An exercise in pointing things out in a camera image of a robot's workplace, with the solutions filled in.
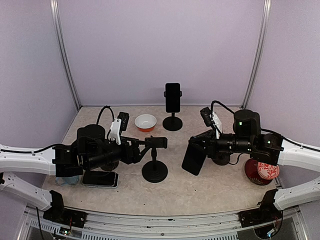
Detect orange white bowl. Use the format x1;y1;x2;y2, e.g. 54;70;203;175
134;114;157;133

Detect left aluminium frame post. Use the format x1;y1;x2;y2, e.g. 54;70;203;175
49;0;82;111

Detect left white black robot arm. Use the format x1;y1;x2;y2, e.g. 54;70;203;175
0;124;153;223

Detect red patterned bowl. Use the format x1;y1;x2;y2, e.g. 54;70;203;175
257;162;280;180

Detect right flat black phone stand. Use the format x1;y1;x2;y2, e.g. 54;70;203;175
212;154;231;166

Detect right aluminium frame post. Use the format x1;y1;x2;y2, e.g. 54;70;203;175
241;0;272;109

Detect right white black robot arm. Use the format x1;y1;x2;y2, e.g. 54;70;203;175
182;107;320;176

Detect black teal phone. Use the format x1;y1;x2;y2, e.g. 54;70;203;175
163;82;182;113

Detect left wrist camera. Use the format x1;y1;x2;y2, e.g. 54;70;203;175
107;111;130;145

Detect dark red saucer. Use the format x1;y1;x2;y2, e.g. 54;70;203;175
244;158;272;186

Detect left flat black phone stand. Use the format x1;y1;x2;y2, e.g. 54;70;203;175
100;161;119;172

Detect aluminium frame post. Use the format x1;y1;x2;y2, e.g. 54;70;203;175
241;0;272;109
49;0;82;111

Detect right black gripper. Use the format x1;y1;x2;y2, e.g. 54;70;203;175
189;127;255;159

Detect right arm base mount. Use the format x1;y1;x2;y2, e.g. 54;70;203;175
238;189;283;228

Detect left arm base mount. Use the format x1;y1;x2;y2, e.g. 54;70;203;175
43;190;88;229

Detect flat black phone stand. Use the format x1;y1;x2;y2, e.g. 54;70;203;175
212;154;231;166
100;161;119;172

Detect light blue mug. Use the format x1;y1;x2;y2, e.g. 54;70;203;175
55;176;80;186

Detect black pole phone stand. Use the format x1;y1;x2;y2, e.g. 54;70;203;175
141;136;168;183
162;112;183;132

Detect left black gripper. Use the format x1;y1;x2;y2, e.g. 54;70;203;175
85;136;152;171

